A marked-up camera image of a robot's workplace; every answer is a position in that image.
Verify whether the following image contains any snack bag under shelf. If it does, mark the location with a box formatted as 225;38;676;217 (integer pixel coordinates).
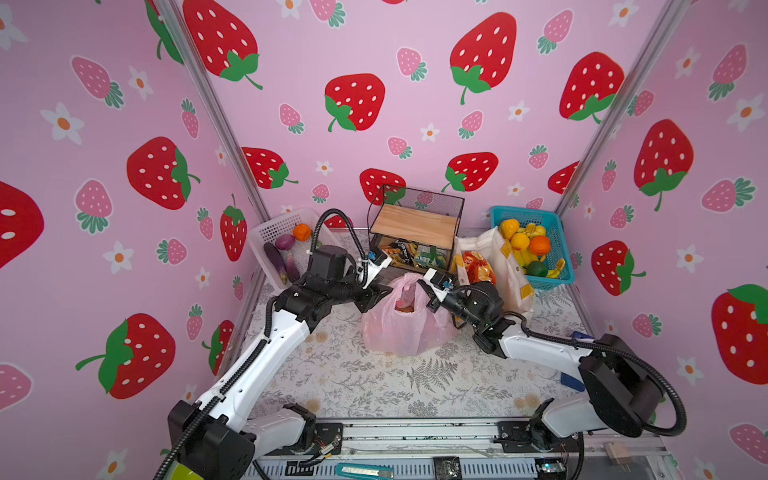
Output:
381;240;448;270

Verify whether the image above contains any teal plastic basket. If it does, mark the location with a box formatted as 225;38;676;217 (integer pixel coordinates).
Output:
490;206;575;291

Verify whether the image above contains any red chips bag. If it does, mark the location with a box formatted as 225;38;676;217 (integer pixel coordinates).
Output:
463;251;496;285

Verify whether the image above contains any toy yellow lemon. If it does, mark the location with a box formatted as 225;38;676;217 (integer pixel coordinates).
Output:
509;232;530;252

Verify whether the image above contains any toy avocado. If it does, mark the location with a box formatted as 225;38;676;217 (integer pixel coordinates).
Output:
526;261;549;278

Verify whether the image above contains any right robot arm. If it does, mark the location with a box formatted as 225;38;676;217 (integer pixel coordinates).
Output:
418;269;688;452

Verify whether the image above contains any white plastic basket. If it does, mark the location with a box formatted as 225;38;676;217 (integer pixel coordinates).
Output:
247;207;350;298

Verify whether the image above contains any pink plastic grocery bag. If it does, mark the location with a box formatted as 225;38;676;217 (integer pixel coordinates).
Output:
362;273;459;357

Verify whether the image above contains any blue box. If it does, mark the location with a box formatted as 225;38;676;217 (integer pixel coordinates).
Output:
560;331;595;393

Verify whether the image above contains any black wire wooden shelf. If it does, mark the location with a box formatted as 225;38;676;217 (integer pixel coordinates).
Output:
366;183;465;272

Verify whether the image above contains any teal utility knife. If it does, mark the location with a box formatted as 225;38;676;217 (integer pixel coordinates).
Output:
334;462;395;480

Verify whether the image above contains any white canvas tote bag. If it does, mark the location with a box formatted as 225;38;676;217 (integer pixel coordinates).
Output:
452;228;535;319

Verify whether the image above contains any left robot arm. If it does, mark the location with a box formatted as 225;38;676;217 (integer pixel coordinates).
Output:
154;240;391;479

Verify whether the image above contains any toy orange fruit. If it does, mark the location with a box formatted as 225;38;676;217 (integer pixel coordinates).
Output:
528;235;551;257

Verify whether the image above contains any toy long purple eggplant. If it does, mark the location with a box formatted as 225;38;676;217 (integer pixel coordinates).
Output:
263;242;288;285

